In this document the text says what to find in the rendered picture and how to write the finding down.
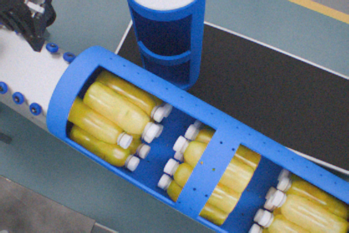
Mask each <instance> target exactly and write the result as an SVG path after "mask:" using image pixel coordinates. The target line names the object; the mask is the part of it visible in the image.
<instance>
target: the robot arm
mask: <svg viewBox="0 0 349 233"><path fill-rule="evenodd" d="M46 7H47V6H46V4H42V3H41V4H40V5H38V4H36V5H35V4H33V3H32V0H0V23H2V24H3V25H4V26H5V27H7V29H9V30H10V31H11V32H14V30H16V31H17V33H18V34H20V35H22V36H23V38H25V40H26V41H27V42H28V44H29V45H30V47H31V48H32V49H33V51H34V52H41V50H42V48H43V46H44V44H45V39H44V38H43V36H44V32H45V29H46V27H47V23H46V19H45V9H46ZM30 11H31V12H30ZM9 23H11V24H9ZM0 233H10V232H9V231H7V230H2V231H1V232H0Z"/></svg>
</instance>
